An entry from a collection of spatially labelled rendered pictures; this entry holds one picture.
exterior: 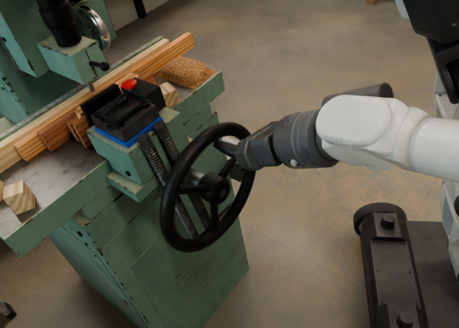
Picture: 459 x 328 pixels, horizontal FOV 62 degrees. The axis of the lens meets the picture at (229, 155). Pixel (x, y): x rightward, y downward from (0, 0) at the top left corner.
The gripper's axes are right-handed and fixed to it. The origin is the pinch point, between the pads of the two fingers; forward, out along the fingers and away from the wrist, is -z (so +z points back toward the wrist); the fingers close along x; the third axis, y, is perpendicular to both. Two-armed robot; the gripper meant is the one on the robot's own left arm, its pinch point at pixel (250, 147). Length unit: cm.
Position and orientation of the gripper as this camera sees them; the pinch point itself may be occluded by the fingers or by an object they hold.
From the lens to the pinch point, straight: 70.2
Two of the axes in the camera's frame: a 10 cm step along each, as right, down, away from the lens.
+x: 7.1, -4.4, 5.6
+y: -3.8, -9.0, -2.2
